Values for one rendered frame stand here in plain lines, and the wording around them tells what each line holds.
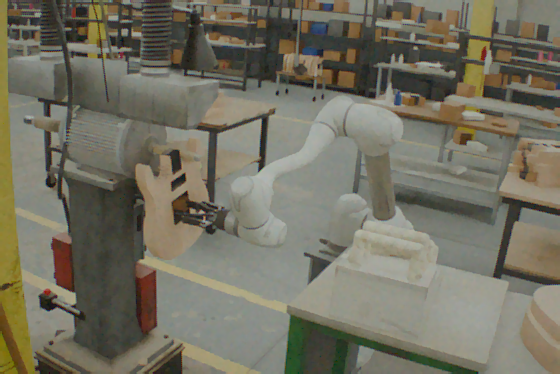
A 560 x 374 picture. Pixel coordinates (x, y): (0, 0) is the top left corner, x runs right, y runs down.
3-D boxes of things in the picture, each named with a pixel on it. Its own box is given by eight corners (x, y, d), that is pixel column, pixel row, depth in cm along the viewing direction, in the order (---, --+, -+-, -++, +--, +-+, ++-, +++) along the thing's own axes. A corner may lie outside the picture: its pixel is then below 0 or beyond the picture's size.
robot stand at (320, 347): (318, 349, 307) (333, 234, 285) (361, 368, 293) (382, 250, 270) (290, 372, 285) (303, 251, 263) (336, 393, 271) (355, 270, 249)
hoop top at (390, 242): (351, 241, 157) (353, 231, 156) (355, 237, 160) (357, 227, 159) (421, 257, 150) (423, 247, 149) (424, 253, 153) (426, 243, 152)
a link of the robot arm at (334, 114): (307, 116, 212) (339, 123, 205) (329, 85, 220) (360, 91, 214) (315, 140, 222) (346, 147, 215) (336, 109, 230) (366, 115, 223)
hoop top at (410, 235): (360, 231, 165) (362, 221, 164) (363, 228, 168) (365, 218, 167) (427, 247, 157) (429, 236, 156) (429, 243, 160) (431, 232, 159)
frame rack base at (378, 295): (328, 317, 166) (335, 265, 160) (344, 295, 179) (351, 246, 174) (417, 340, 156) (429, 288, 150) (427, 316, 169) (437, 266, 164)
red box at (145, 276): (103, 318, 262) (99, 250, 250) (120, 308, 273) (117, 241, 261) (143, 336, 252) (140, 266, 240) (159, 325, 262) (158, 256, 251)
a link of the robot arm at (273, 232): (254, 221, 201) (245, 198, 191) (294, 231, 195) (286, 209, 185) (241, 246, 196) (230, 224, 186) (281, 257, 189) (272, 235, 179)
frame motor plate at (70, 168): (49, 172, 221) (49, 163, 219) (90, 159, 241) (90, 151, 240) (112, 191, 206) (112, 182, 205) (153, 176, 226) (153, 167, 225)
